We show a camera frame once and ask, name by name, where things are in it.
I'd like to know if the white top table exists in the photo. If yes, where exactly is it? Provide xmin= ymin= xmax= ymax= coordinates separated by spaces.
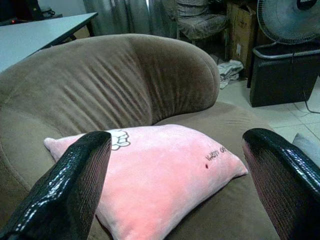
xmin=0 ymin=11 xmax=99 ymax=74

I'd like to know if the white crumpled cloth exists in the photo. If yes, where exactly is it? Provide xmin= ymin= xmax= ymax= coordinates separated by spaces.
xmin=216 ymin=59 xmax=245 ymax=90

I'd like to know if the grey standing fan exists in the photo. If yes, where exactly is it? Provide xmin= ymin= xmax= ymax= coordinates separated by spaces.
xmin=256 ymin=0 xmax=320 ymax=46

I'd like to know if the brown plush round chair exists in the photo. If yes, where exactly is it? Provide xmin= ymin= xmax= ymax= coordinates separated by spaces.
xmin=0 ymin=33 xmax=282 ymax=240

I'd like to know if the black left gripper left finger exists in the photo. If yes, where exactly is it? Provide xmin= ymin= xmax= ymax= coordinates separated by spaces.
xmin=0 ymin=129 xmax=113 ymax=240

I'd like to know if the brown cardboard box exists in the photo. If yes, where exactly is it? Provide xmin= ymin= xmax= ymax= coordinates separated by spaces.
xmin=226 ymin=2 xmax=261 ymax=76

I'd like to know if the black bin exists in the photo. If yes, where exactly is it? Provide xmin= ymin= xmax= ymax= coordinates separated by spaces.
xmin=249 ymin=41 xmax=320 ymax=108

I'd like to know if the patterned fabric chair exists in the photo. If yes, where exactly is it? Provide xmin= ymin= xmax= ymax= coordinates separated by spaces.
xmin=162 ymin=0 xmax=230 ymax=47

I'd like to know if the pink plush pillow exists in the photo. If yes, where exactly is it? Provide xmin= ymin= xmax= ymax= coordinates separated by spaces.
xmin=43 ymin=124 xmax=249 ymax=240

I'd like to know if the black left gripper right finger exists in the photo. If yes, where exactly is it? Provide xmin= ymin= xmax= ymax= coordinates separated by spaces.
xmin=241 ymin=127 xmax=320 ymax=240

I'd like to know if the black electronic device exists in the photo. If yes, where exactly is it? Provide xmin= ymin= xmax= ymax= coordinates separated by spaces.
xmin=0 ymin=0 xmax=63 ymax=26

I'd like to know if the grey plush pillow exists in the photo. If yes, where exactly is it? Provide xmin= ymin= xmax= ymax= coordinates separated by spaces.
xmin=291 ymin=132 xmax=320 ymax=173

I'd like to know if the black floor cable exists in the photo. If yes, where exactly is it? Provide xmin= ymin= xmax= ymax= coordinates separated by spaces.
xmin=303 ymin=89 xmax=320 ymax=115

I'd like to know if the grey curtain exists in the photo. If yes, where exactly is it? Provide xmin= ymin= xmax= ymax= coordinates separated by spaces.
xmin=82 ymin=0 xmax=180 ymax=38

